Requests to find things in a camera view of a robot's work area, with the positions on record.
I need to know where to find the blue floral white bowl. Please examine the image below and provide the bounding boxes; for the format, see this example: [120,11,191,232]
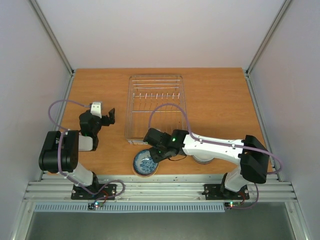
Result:
[132,149,158,174]

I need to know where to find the pink patterned bowl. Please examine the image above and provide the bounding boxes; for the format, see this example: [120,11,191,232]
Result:
[133,170,157,178]

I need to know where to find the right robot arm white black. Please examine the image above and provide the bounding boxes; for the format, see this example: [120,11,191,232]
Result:
[143,128,269,200]

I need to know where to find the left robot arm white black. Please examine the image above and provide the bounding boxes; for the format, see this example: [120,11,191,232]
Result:
[38,108,116,199]

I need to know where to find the white upturned bowl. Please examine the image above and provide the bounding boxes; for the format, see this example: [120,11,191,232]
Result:
[192,155,214,165]

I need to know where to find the left circuit board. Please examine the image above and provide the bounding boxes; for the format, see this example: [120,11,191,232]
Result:
[87,202,104,211]

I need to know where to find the circuit board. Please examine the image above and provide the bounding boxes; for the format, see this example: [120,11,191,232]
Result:
[87,202,104,211]
[224,201,244,209]

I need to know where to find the right circuit board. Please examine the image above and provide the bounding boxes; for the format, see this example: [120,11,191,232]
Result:
[224,201,244,209]

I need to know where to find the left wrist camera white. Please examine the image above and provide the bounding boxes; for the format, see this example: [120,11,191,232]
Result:
[90,101,102,119]

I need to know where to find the wire dish rack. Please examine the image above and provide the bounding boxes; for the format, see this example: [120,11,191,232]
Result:
[124,74,188,145]

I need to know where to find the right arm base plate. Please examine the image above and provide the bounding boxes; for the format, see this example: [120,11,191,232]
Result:
[201,184,250,201]

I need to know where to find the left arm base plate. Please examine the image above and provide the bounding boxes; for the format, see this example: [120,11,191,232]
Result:
[70,184,117,201]

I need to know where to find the grey slotted cable duct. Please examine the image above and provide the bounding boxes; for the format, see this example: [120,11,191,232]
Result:
[34,202,225,214]

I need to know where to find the aluminium frame rails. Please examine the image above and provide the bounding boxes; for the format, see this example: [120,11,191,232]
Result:
[23,0,298,203]

